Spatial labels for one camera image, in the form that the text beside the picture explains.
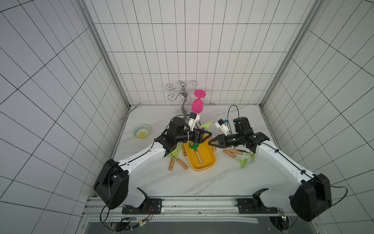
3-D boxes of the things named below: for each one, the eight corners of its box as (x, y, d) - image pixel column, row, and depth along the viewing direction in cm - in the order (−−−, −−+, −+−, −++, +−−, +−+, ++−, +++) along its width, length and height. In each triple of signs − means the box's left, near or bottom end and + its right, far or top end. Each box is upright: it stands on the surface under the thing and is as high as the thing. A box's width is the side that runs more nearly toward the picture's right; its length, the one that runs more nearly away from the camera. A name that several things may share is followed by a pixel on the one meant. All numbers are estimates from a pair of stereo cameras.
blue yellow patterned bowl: (133, 138, 101) (131, 135, 97) (136, 127, 107) (134, 124, 104) (148, 138, 101) (147, 135, 97) (151, 127, 107) (150, 124, 104)
